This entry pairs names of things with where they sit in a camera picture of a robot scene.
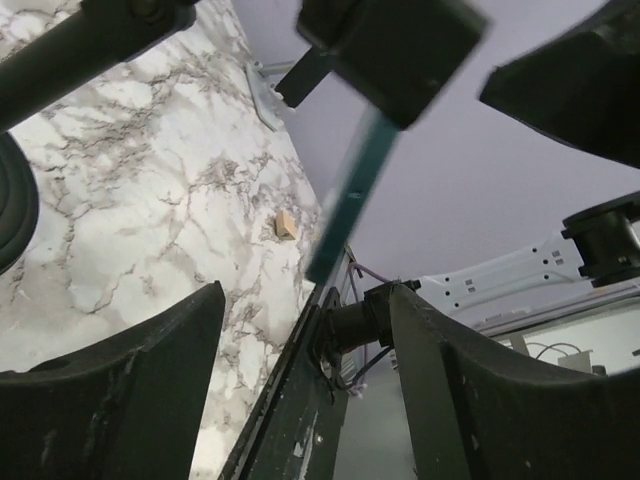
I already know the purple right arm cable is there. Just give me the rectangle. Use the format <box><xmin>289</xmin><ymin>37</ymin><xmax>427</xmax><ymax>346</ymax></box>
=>
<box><xmin>347</xmin><ymin>244</ymin><xmax>396</xmax><ymax>401</ymax></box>

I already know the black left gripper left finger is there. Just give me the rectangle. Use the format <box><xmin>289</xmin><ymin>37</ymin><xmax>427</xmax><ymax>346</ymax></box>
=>
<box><xmin>1</xmin><ymin>283</ymin><xmax>225</xmax><ymax>479</ymax></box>

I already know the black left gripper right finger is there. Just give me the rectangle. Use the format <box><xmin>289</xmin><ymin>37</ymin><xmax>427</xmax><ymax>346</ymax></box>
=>
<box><xmin>389</xmin><ymin>285</ymin><xmax>639</xmax><ymax>479</ymax></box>

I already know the black mounting rail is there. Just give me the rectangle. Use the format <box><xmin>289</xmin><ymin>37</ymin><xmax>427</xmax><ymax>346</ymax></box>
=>
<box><xmin>219</xmin><ymin>254</ymin><xmax>350</xmax><ymax>480</ymax></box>

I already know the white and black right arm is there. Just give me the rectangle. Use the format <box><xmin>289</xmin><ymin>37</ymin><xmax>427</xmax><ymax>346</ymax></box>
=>
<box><xmin>1</xmin><ymin>1</ymin><xmax>639</xmax><ymax>314</ymax></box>

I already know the black round-base phone stand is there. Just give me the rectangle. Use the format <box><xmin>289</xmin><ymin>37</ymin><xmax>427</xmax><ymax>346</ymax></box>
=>
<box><xmin>275</xmin><ymin>0</ymin><xmax>488</xmax><ymax>129</ymax></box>

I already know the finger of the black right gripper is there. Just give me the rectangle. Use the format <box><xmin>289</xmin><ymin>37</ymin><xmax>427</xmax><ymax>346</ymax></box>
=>
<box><xmin>1</xmin><ymin>1</ymin><xmax>196</xmax><ymax>131</ymax></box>
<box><xmin>479</xmin><ymin>1</ymin><xmax>639</xmax><ymax>168</ymax></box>

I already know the small wooden block near chessboard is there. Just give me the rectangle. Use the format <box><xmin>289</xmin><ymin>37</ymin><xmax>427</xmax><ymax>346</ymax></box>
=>
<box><xmin>274</xmin><ymin>210</ymin><xmax>297</xmax><ymax>240</ymax></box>

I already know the teal smartphone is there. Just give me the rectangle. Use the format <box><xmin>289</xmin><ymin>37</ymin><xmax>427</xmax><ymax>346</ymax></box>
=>
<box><xmin>305</xmin><ymin>106</ymin><xmax>400</xmax><ymax>284</ymax></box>

